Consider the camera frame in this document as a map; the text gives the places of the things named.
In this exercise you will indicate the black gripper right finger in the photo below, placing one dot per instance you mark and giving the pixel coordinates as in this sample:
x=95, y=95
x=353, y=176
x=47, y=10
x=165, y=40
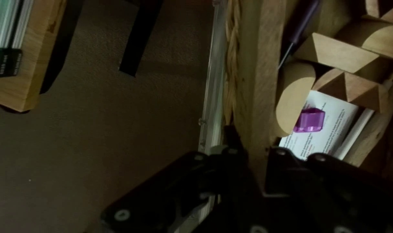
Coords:
x=334, y=198

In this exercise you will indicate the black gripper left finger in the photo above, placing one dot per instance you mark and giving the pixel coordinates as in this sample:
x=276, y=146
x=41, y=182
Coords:
x=192, y=194

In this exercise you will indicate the woven wooden basket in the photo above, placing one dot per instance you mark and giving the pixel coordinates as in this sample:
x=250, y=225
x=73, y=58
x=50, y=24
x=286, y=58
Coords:
x=257, y=64

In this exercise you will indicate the white cabinet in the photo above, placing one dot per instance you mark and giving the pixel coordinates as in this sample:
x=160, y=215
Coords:
x=214, y=85

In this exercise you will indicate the white card with purple print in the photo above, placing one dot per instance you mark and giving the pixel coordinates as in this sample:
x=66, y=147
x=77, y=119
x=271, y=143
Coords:
x=339, y=124

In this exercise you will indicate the wooden triangular block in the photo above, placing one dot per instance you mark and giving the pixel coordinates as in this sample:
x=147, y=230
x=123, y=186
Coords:
x=356, y=90
x=334, y=53

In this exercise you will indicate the wooden half cylinder block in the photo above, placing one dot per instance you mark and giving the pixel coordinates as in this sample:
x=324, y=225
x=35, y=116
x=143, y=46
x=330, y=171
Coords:
x=294, y=94
x=378, y=39

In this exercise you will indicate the black furniture leg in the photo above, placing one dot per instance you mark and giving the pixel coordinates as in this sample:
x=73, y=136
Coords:
x=139, y=39

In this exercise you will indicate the slim pen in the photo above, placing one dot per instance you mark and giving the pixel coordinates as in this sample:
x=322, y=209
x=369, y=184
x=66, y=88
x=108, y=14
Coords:
x=302, y=26

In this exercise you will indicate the wooden box with books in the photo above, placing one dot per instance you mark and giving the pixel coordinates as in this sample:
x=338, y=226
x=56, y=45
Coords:
x=33, y=64

